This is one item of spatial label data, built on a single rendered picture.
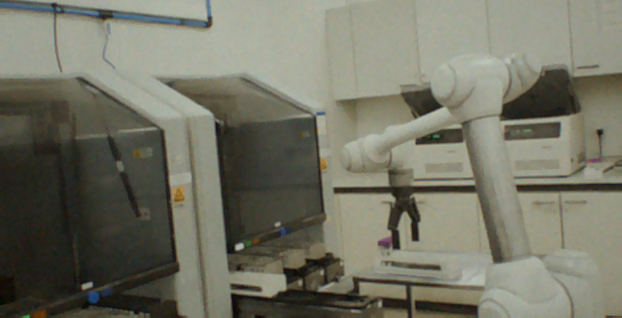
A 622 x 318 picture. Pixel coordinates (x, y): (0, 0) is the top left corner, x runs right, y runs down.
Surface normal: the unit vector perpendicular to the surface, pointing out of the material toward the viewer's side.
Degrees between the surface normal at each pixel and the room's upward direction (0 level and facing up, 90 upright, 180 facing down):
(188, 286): 90
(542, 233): 90
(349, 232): 90
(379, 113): 90
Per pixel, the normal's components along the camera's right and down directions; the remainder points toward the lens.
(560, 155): -0.53, 0.09
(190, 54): 0.84, -0.04
